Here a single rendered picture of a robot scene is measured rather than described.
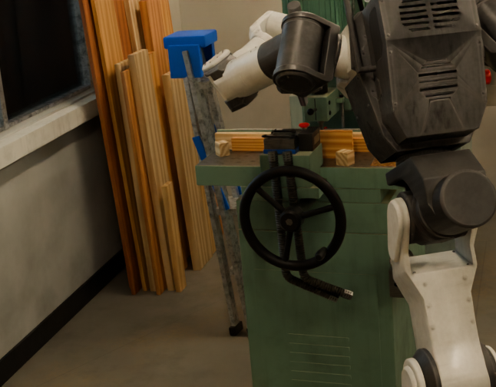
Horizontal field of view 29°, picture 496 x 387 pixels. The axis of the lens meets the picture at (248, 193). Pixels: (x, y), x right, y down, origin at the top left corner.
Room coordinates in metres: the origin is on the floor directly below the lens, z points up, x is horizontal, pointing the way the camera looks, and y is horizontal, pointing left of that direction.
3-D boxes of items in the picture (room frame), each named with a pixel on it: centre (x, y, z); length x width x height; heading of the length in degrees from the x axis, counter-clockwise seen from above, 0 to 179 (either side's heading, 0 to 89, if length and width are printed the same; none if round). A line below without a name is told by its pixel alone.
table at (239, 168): (2.61, -0.16, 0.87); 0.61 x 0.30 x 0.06; 70
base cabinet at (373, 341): (2.81, -0.27, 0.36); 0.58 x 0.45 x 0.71; 160
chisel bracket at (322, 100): (2.72, -0.23, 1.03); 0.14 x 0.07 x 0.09; 160
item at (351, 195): (2.64, -0.21, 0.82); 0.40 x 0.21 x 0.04; 70
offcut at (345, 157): (2.54, -0.27, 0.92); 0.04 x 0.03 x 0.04; 48
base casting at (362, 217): (2.81, -0.27, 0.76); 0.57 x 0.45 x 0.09; 160
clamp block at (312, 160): (2.53, -0.13, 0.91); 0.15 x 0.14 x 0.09; 70
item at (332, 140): (2.63, -0.20, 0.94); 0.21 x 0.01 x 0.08; 70
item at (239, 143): (2.69, -0.26, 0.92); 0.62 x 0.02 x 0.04; 70
